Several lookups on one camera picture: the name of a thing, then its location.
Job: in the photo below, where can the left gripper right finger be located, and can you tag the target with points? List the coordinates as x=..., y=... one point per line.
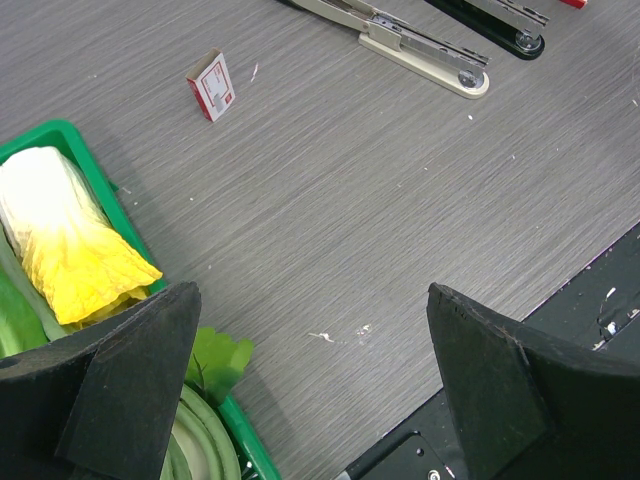
x=529, y=405

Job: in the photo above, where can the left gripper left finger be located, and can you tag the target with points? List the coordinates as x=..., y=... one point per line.
x=100, y=403

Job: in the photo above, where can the red white staple box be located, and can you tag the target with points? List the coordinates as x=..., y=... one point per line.
x=210, y=83

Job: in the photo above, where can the green toy bok choy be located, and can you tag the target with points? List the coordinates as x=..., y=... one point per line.
x=27, y=322

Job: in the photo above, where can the green toy leaf sprig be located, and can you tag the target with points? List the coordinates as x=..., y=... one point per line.
x=216, y=364

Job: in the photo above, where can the yellow white toy cabbage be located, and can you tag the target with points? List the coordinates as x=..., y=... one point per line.
x=85, y=270

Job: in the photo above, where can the green plastic tray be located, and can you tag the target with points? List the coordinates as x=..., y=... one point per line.
x=206, y=442

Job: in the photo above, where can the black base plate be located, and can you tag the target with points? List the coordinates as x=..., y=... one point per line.
x=597, y=309

